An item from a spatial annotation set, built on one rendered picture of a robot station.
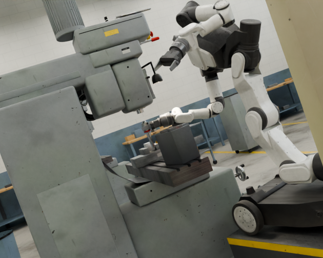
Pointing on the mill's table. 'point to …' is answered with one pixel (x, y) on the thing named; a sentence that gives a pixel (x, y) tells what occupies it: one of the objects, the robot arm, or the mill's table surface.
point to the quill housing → (132, 84)
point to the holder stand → (177, 145)
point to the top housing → (111, 34)
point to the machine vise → (146, 157)
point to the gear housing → (116, 54)
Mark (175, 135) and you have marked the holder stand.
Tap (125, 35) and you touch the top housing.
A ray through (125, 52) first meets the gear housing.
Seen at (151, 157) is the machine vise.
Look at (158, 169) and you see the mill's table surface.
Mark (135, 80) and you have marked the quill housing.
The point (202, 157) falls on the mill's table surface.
